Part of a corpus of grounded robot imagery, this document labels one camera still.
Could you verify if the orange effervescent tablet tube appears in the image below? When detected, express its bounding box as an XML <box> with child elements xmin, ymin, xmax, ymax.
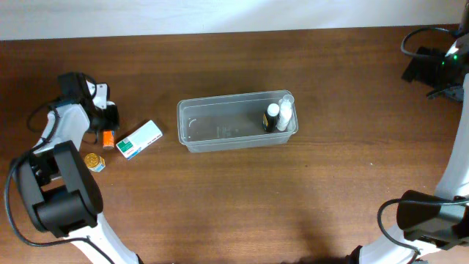
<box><xmin>103</xmin><ymin>131</ymin><xmax>115</xmax><ymax>150</ymax></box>

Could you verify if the dark bottle white cap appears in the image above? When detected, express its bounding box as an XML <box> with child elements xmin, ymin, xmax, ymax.
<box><xmin>262</xmin><ymin>103</ymin><xmax>280</xmax><ymax>133</ymax></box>

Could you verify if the small gold-lid jar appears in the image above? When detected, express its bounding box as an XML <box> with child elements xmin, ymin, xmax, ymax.
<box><xmin>84</xmin><ymin>153</ymin><xmax>106</xmax><ymax>172</ymax></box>

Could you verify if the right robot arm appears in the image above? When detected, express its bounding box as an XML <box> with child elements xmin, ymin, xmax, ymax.
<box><xmin>342</xmin><ymin>10</ymin><xmax>468</xmax><ymax>263</ymax></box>

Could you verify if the white green medicine box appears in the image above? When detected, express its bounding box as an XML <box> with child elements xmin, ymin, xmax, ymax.
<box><xmin>116</xmin><ymin>120</ymin><xmax>163</xmax><ymax>160</ymax></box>

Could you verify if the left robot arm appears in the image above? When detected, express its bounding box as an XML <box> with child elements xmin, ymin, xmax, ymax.
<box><xmin>4</xmin><ymin>72</ymin><xmax>141</xmax><ymax>263</ymax></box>

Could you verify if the white squeeze bottle clear cap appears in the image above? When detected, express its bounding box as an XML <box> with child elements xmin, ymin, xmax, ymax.
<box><xmin>276</xmin><ymin>95</ymin><xmax>295</xmax><ymax>131</ymax></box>

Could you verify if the clear plastic container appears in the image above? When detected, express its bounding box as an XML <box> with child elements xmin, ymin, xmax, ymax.
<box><xmin>177</xmin><ymin>90</ymin><xmax>299</xmax><ymax>153</ymax></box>

